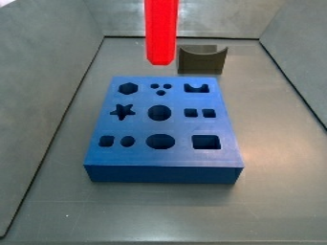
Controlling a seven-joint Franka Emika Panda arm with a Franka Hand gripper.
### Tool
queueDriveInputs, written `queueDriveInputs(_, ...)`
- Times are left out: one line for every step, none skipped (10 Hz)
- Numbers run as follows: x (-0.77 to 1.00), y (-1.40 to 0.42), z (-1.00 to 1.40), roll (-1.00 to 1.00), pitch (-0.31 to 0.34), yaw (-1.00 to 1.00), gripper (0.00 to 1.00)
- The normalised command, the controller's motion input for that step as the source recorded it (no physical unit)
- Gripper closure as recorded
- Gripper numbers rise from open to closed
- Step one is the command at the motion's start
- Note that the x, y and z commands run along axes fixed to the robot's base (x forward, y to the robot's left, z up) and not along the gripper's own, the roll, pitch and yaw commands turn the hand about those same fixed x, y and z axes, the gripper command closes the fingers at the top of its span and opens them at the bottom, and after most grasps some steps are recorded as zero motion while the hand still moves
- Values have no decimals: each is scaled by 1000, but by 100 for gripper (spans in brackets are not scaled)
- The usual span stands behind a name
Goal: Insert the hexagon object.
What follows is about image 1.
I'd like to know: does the red hexagonal peg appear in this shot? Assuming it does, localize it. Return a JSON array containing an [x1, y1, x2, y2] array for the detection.
[[144, 0, 178, 65]]

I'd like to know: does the dark grey curved holder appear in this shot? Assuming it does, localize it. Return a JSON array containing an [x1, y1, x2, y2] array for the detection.
[[177, 45, 228, 75]]

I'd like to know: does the blue shape-sorting block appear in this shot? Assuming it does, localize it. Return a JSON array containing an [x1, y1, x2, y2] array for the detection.
[[84, 77, 244, 184]]

